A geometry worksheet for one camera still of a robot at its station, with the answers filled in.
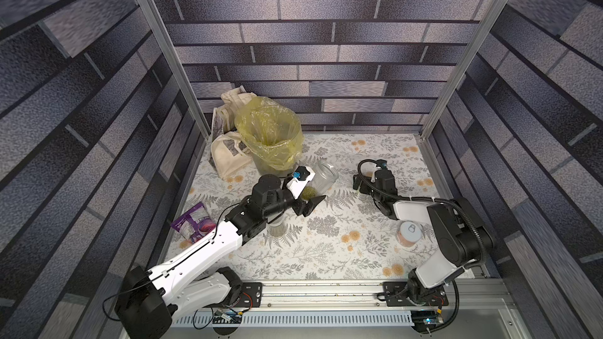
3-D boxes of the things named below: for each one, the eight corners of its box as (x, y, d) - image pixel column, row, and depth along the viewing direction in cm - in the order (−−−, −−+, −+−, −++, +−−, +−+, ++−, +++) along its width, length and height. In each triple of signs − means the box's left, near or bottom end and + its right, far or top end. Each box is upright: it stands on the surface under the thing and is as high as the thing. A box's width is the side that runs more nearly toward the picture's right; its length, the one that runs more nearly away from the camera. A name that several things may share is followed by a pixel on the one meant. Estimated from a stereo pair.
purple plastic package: (187, 248, 85) (182, 243, 82) (174, 223, 91) (168, 218, 88) (217, 226, 91) (213, 222, 87) (202, 205, 97) (198, 199, 93)
